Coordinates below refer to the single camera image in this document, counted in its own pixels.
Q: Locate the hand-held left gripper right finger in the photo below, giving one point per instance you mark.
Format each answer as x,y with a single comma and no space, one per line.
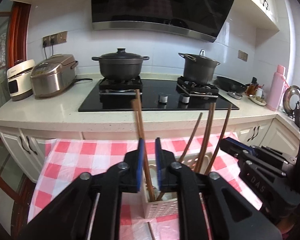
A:
158,165

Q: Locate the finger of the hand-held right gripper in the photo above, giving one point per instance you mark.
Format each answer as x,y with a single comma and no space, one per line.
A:
240,143
230,147

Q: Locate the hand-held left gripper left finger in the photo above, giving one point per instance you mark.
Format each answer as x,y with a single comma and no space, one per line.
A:
139,165

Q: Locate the group of wooden chopsticks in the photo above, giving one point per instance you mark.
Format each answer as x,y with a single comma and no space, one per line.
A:
210,130

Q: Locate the white perforated utensil basket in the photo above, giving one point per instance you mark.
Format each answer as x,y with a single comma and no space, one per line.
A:
162,208

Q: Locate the brown wooden chopstick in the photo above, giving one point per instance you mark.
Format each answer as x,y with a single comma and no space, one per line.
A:
138,97
134,105
152,232

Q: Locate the white condiment plate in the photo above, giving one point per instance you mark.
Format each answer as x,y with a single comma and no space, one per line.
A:
258,101

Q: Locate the small spoon rest dish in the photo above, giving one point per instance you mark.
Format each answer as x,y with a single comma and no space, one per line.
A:
235,95

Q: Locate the white condiment jar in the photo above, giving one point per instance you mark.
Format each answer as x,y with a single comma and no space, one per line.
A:
259,93

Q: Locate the brown condiment bottle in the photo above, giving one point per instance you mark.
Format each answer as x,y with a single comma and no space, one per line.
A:
251,88

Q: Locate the black frying pan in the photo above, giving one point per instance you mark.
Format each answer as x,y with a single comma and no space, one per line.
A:
231,85

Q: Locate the pink thermos flask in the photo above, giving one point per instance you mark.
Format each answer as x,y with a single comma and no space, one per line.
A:
276,92

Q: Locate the silver cooktop knob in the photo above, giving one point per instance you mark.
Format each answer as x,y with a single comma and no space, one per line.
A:
184,98
163,98

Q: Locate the red white checked tablecloth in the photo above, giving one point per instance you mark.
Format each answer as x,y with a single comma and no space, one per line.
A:
72,160

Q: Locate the black glass gas cooktop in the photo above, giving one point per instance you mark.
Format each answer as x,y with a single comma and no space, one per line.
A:
152,90

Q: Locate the grey steel stockpot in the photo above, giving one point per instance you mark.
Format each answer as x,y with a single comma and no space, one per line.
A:
198,71

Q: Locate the white kitchen counter cabinets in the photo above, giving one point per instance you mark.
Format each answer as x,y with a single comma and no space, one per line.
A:
52,115

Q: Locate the wide black casserole pot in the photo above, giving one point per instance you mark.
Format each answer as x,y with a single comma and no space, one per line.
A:
120,66

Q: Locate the silver rice cooker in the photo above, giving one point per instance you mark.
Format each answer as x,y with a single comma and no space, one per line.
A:
52,77

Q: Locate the white electric cooker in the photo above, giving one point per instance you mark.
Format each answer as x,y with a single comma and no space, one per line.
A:
20,80

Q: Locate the black range hood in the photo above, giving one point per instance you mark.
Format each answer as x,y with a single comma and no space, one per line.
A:
160,2

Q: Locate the gold wall switch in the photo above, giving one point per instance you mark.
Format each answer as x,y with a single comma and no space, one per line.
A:
243,55

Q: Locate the gold wall socket panel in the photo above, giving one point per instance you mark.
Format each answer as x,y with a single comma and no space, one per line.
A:
57,38

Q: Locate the red wooden door frame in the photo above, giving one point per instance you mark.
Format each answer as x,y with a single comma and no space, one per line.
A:
18,30

